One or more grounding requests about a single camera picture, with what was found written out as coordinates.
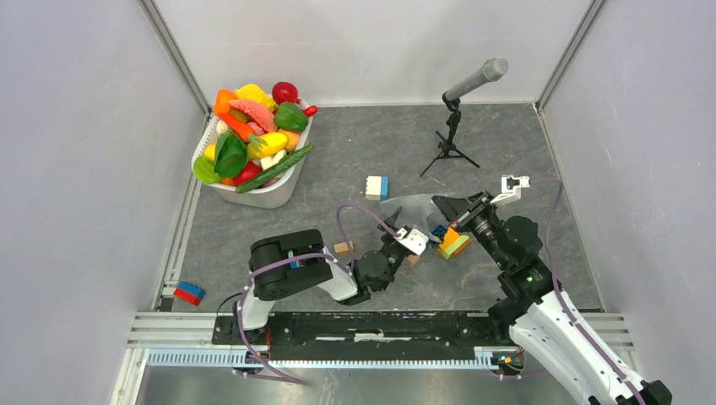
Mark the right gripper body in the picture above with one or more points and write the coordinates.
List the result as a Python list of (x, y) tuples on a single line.
[(478, 218)]

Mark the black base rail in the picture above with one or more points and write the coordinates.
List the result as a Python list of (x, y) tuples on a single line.
[(378, 335)]

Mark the small red toy chili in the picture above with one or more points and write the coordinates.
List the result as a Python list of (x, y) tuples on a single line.
[(310, 111)]

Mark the grey microphone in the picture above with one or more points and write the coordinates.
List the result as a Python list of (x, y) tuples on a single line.
[(491, 71)]

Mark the small wooden cube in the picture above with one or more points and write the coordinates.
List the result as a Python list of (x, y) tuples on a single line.
[(412, 260)]

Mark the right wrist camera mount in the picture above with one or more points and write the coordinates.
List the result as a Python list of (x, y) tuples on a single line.
[(511, 189)]

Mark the orange toy carrot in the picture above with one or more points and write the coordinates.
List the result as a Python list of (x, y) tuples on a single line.
[(241, 129)]

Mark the orange toy pepper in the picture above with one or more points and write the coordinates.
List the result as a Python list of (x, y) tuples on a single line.
[(222, 106)]

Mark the pink toy watermelon slice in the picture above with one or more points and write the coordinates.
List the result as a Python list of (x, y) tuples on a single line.
[(260, 114)]

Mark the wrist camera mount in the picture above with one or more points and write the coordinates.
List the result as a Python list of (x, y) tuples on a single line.
[(511, 189), (413, 240)]

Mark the black tripod mic stand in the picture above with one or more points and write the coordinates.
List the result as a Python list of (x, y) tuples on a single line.
[(447, 147)]

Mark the red toy tomato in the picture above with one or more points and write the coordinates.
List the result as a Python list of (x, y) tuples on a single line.
[(248, 172)]

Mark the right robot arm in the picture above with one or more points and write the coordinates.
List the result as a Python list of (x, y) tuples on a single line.
[(537, 314)]

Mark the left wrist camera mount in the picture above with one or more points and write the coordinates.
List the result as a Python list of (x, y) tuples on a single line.
[(413, 240)]

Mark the red blue brick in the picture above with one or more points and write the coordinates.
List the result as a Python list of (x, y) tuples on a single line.
[(189, 292)]

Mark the long wooden block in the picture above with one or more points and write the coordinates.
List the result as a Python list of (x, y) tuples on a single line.
[(344, 248)]

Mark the white plastic basket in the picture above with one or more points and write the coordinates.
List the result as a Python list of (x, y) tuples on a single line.
[(274, 193)]

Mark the blue orange green brick stack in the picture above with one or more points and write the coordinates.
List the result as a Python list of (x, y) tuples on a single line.
[(448, 242)]

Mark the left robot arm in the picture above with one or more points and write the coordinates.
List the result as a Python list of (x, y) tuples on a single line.
[(285, 265)]

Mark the red toy apple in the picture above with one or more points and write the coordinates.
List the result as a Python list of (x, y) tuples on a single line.
[(285, 92)]

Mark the clear zip top bag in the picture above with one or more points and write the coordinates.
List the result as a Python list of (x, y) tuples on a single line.
[(416, 211)]

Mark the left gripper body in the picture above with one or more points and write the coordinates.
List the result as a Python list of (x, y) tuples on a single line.
[(393, 251)]

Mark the green toy bell pepper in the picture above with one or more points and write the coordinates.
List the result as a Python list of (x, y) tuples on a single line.
[(290, 117)]

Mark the green toy cucumber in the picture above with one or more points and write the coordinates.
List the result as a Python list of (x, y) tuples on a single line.
[(275, 170)]

